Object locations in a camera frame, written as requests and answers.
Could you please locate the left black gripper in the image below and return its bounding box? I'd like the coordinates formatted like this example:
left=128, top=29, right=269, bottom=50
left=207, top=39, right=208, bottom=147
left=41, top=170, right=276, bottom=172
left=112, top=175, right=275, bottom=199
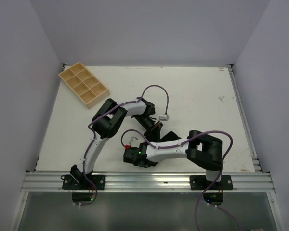
left=133, top=114, right=163, bottom=142

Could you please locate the black underwear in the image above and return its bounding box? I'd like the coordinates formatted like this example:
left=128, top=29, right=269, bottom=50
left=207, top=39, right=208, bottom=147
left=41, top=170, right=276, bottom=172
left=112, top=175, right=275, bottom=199
left=146, top=131, right=181, bottom=143

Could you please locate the wooden compartment tray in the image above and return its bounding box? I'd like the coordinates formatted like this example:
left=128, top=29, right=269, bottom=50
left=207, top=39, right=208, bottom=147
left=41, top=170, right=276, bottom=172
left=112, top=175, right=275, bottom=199
left=58, top=62, right=110, bottom=109

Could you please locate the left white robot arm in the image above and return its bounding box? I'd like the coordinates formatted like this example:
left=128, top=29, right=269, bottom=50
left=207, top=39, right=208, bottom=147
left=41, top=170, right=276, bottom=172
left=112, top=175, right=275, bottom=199
left=70, top=97, right=163, bottom=189

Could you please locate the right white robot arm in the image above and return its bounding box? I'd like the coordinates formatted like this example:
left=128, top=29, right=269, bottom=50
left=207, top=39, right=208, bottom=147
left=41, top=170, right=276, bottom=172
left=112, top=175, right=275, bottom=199
left=123, top=130, right=223, bottom=189

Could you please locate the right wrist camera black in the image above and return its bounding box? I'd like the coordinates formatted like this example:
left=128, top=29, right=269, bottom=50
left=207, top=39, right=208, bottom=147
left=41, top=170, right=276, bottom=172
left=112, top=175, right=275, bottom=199
left=123, top=147, right=145, bottom=166

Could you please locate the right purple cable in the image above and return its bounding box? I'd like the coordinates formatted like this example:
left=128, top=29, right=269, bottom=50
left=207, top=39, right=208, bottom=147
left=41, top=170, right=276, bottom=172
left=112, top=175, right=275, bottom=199
left=120, top=129, right=239, bottom=231

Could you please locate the purple cable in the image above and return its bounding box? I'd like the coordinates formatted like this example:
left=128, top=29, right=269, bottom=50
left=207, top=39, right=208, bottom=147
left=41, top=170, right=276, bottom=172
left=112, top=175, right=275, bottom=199
left=120, top=129, right=239, bottom=231
left=81, top=84, right=171, bottom=206

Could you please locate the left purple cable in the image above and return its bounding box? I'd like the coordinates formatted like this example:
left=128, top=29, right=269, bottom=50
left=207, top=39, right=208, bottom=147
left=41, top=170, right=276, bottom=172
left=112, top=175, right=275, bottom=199
left=81, top=84, right=171, bottom=206

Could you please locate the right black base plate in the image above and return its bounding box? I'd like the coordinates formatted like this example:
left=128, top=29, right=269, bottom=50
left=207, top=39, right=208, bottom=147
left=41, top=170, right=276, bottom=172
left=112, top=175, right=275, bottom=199
left=189, top=175, right=234, bottom=190

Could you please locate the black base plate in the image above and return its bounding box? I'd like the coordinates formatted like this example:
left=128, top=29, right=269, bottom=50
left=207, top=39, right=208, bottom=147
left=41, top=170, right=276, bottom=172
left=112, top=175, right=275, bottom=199
left=189, top=175, right=234, bottom=190
left=60, top=174, right=106, bottom=190

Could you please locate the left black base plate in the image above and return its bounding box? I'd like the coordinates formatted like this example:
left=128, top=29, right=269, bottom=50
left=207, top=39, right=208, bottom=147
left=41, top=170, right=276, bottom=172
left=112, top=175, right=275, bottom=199
left=60, top=174, right=106, bottom=190

